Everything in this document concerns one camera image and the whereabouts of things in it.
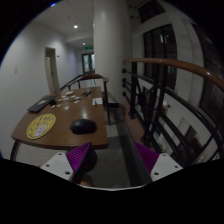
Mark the round yellow mouse pad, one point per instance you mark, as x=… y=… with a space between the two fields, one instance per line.
x=40 y=126

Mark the black metal railing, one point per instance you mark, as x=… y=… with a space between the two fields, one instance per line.
x=149 y=94

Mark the brown wooden table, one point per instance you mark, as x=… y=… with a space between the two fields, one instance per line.
x=60 y=136

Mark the white paper sheet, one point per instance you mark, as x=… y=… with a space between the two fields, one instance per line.
x=97 y=101

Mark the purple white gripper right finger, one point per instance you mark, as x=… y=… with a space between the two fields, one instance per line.
x=153 y=166

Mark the black stool under table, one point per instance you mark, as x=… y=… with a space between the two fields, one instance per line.
x=85 y=165

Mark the black laptop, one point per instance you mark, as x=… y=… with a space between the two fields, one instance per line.
x=42 y=103

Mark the brown wooden stair handrail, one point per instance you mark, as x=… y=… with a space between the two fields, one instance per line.
x=193 y=68

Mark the black computer mouse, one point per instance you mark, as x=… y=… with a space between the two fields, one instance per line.
x=83 y=126

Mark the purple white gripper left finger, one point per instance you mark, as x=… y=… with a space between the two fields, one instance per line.
x=70 y=165

